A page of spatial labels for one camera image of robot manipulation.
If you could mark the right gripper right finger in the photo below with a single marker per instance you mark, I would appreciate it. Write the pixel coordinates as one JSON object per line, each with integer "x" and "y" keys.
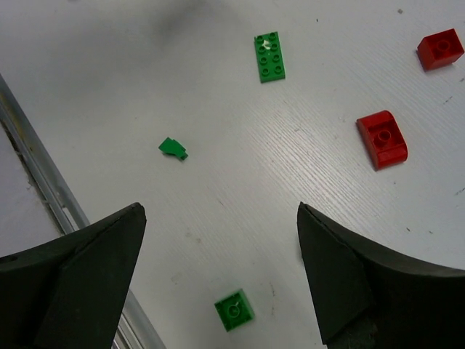
{"x": 366, "y": 295}

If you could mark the small green lego piece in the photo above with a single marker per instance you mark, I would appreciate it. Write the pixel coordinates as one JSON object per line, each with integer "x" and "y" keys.
{"x": 171, "y": 147}

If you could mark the green square lego brick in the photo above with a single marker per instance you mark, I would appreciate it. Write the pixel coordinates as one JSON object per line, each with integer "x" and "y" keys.
{"x": 234, "y": 310}

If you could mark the small red lego brick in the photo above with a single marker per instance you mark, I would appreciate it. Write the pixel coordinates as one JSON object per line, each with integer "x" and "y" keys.
{"x": 439, "y": 50}

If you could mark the red curved lego brick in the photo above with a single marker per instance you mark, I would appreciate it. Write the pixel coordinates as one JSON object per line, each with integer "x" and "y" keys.
{"x": 383, "y": 139}

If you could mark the green lego plate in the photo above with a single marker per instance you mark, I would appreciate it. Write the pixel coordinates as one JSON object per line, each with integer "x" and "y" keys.
{"x": 269, "y": 57}

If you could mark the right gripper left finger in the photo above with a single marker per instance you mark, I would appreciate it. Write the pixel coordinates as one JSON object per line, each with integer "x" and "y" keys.
{"x": 70, "y": 292}

